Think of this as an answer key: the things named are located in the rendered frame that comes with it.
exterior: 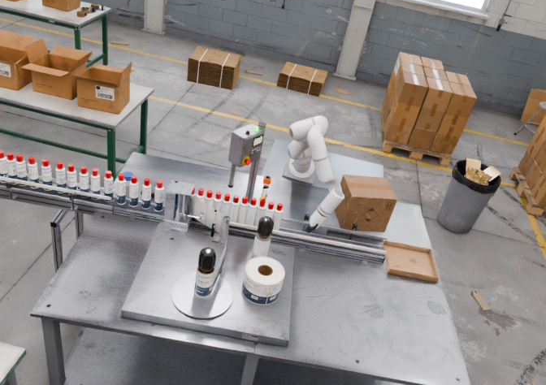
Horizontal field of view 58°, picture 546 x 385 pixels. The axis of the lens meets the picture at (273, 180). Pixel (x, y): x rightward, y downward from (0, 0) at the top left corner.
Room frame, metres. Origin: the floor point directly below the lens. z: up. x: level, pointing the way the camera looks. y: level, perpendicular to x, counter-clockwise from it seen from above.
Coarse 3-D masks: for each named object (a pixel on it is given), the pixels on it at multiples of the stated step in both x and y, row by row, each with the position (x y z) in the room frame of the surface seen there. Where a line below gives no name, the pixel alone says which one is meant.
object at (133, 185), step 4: (132, 176) 2.29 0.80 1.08; (136, 176) 2.30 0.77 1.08; (132, 180) 2.28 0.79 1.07; (136, 180) 2.29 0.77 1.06; (132, 184) 2.27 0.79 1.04; (136, 184) 2.28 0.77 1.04; (132, 188) 2.27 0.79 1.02; (136, 188) 2.28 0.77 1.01; (132, 192) 2.27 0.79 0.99; (136, 192) 2.28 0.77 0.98; (132, 196) 2.27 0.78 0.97; (136, 196) 2.28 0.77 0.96; (132, 200) 2.27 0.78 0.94; (136, 200) 2.28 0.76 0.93; (132, 204) 2.27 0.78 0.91; (136, 204) 2.28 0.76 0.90
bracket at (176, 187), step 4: (172, 180) 2.25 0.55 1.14; (176, 180) 2.26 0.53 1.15; (172, 184) 2.21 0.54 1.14; (176, 184) 2.22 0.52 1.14; (180, 184) 2.23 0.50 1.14; (184, 184) 2.24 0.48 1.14; (188, 184) 2.25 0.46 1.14; (192, 184) 2.25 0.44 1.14; (168, 188) 2.17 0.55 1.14; (172, 188) 2.18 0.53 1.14; (176, 188) 2.19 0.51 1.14; (180, 188) 2.19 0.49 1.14; (184, 188) 2.20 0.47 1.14; (188, 188) 2.21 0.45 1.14; (192, 188) 2.21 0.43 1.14; (172, 192) 2.15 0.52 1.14; (176, 192) 2.15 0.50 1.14; (180, 192) 2.16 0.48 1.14; (184, 192) 2.16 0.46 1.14; (188, 192) 2.17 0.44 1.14
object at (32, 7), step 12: (0, 0) 5.60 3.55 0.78; (24, 0) 5.77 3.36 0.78; (36, 0) 5.85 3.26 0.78; (12, 12) 5.46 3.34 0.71; (24, 12) 5.40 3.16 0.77; (36, 12) 5.44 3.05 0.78; (48, 12) 5.52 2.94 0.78; (60, 12) 5.61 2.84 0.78; (72, 12) 5.69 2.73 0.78; (96, 12) 5.86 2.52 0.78; (60, 24) 5.42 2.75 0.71; (72, 24) 5.35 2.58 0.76; (84, 24) 5.57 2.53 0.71; (96, 60) 5.81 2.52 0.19
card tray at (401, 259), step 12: (384, 240) 2.47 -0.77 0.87; (396, 252) 2.42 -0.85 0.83; (408, 252) 2.45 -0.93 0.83; (420, 252) 2.47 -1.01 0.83; (396, 264) 2.31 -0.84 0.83; (408, 264) 2.33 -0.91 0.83; (420, 264) 2.35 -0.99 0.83; (432, 264) 2.36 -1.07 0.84; (408, 276) 2.22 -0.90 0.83; (420, 276) 2.22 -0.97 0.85; (432, 276) 2.22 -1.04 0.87
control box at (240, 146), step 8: (240, 128) 2.40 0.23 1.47; (248, 128) 2.42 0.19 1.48; (232, 136) 2.35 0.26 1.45; (240, 136) 2.32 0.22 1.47; (248, 136) 2.33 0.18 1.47; (256, 136) 2.38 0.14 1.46; (232, 144) 2.34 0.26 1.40; (240, 144) 2.31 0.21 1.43; (248, 144) 2.33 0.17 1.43; (232, 152) 2.34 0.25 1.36; (240, 152) 2.31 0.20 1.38; (248, 152) 2.34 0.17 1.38; (232, 160) 2.33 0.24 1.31; (240, 160) 2.31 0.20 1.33
